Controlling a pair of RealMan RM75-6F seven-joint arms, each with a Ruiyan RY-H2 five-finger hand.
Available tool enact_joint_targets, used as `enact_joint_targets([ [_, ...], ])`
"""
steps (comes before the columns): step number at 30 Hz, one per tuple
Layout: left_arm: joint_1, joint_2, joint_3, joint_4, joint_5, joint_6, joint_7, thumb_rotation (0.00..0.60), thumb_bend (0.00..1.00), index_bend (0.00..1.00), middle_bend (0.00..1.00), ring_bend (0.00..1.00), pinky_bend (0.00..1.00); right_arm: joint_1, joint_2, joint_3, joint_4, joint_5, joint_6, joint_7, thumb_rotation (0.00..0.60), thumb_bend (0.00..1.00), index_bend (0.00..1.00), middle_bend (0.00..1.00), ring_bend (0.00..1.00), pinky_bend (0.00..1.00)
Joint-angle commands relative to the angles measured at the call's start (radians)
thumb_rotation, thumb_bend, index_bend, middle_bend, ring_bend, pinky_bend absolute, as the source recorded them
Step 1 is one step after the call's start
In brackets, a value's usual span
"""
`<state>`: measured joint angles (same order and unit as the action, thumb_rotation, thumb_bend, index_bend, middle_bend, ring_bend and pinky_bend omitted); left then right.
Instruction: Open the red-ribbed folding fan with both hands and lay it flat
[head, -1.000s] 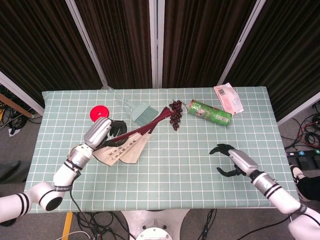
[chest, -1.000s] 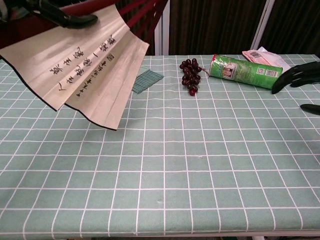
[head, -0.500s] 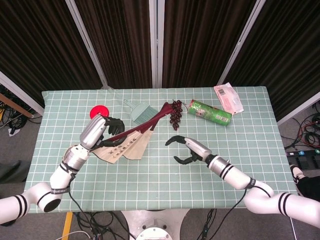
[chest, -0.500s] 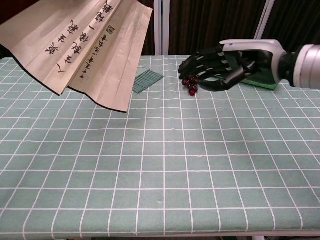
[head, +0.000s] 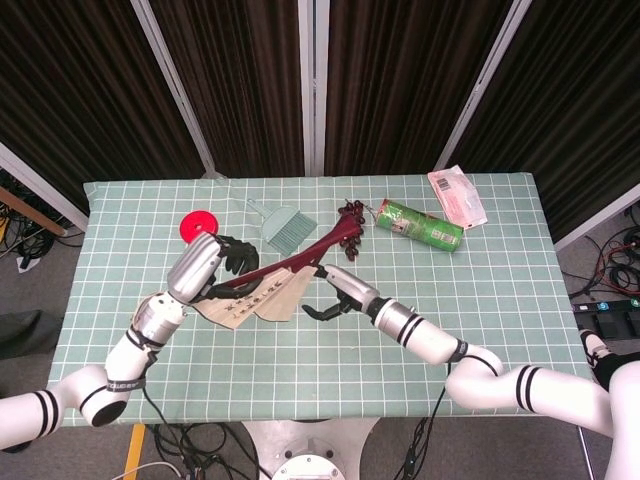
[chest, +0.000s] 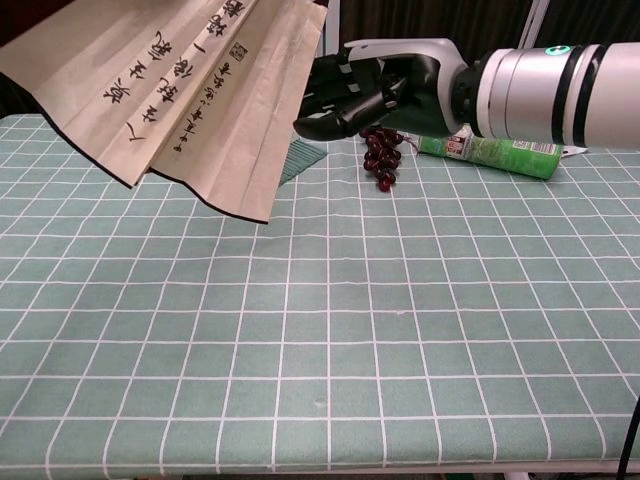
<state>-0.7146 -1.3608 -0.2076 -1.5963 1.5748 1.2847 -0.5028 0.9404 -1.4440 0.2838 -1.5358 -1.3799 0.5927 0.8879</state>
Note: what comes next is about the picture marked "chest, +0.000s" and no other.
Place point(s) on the dark red grape bunch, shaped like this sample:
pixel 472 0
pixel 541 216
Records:
pixel 382 157

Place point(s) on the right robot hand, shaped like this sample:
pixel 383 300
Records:
pixel 380 95

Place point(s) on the paper folding fan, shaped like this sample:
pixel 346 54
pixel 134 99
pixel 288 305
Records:
pixel 160 100

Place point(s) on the green checkered tablecloth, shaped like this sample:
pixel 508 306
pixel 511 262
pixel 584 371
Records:
pixel 320 310

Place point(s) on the pink plastic packet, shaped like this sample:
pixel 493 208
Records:
pixel 575 150

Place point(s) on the green cylindrical chip can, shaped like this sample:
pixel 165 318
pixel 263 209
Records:
pixel 492 152

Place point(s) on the white framed dark screen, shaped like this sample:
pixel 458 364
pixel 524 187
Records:
pixel 595 22
pixel 350 25

